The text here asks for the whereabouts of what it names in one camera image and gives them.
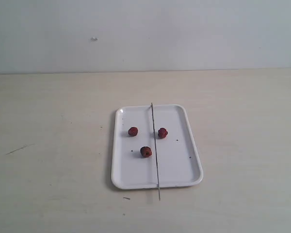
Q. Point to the thin metal skewer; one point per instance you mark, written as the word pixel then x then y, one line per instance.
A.
pixel 156 156

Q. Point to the white plastic tray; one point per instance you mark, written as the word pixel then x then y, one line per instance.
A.
pixel 178 160

